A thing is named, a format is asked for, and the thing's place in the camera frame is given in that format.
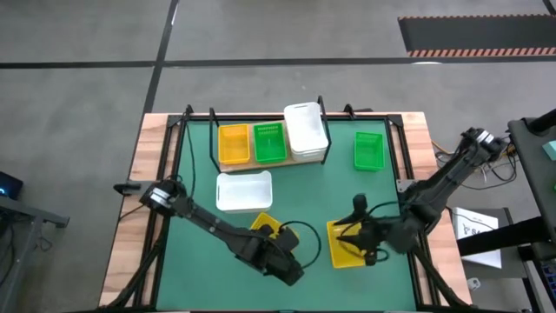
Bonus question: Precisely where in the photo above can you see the wooden shelf with black frame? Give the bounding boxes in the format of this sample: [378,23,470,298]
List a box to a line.
[208,95,334,174]

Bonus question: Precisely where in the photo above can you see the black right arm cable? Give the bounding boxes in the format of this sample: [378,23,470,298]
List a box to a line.
[351,193,407,267]

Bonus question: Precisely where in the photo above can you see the gray metal table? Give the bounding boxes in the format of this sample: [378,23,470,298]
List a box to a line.
[0,194,70,313]

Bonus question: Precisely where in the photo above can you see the green table mat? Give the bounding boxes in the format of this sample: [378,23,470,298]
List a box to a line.
[155,119,419,312]

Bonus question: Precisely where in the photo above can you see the black table frame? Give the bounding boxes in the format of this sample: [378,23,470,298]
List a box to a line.
[98,103,474,313]

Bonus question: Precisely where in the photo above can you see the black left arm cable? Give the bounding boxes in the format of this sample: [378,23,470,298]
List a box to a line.
[280,220,323,270]

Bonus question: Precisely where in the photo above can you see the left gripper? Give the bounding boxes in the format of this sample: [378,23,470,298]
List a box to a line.
[254,223,301,269]

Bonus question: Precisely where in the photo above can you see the black clamp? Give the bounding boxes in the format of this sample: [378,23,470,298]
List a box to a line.
[113,182,143,196]

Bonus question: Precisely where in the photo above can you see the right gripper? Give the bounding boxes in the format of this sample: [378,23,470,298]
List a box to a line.
[332,216,394,257]

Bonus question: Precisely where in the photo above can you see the black cart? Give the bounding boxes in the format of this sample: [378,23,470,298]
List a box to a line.
[455,107,556,313]

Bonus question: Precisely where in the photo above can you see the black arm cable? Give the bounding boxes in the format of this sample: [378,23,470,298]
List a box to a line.
[280,220,323,270]
[351,193,407,267]

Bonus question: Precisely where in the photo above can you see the white plastic basket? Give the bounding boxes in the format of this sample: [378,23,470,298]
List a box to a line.
[215,170,274,215]
[289,143,330,163]
[283,102,329,153]

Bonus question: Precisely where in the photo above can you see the yellow mesh basket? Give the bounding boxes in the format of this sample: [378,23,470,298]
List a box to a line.
[249,211,301,254]
[326,218,371,270]
[217,123,252,166]

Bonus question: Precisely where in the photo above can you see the white cardboard box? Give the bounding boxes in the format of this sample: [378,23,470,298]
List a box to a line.
[451,206,503,270]

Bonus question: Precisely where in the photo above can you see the black device with blue light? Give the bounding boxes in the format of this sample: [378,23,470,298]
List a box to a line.
[0,170,24,201]

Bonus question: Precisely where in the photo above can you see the black hazard-striped floor mat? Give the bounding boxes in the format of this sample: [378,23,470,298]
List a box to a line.
[397,14,556,59]

